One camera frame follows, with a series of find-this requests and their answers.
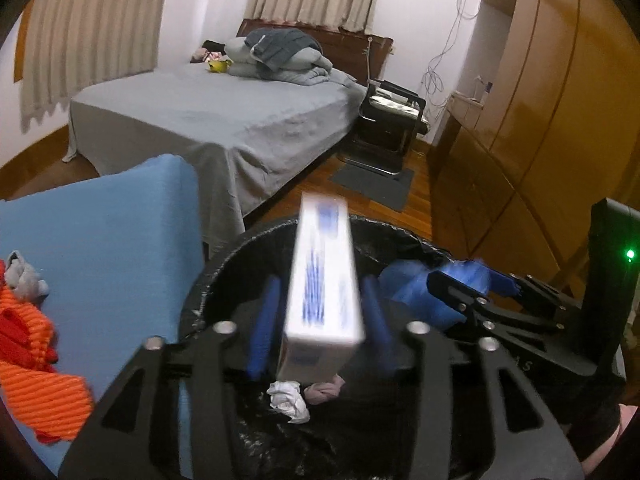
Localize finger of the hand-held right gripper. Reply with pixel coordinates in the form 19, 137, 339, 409
426, 260, 568, 348
492, 269, 583, 318

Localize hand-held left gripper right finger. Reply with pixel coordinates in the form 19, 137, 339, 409
361, 275, 586, 480

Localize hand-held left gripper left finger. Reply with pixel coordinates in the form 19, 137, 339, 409
59, 274, 283, 480

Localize black trash bin with bag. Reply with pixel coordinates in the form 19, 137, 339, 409
177, 214, 506, 480

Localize white box with blue print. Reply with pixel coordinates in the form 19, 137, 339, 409
277, 192, 365, 386

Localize person's right forearm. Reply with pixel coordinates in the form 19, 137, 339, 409
575, 402, 640, 476

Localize crumpled white tissue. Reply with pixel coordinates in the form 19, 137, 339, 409
266, 380, 311, 423

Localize crumpled pink tissue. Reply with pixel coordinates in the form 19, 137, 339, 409
305, 375, 346, 403

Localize grey floor mat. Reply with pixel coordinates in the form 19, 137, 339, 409
330, 162, 416, 213

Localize blue scalloped table cloth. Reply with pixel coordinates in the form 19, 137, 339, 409
0, 154, 203, 480

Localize brown wooden wardrobe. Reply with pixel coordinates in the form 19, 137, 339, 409
429, 0, 640, 311

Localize bed with grey sheet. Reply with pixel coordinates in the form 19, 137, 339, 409
62, 57, 371, 256

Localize crumpled grey tissue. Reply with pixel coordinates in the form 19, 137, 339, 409
4, 250, 51, 303

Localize folded light grey duvet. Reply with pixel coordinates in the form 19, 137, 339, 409
225, 40, 358, 87

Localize dark wooden headboard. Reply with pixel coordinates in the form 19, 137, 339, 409
236, 18, 395, 86

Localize dark grey folded garment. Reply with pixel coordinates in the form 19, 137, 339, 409
247, 28, 323, 68

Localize wide beige striped curtain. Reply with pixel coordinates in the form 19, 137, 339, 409
20, 0, 173, 133

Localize black metal frame chair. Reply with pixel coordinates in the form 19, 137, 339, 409
340, 78, 430, 177

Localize white wall cables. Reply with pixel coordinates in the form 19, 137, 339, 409
422, 0, 481, 108

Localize wooden window frame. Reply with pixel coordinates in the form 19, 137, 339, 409
14, 0, 33, 83

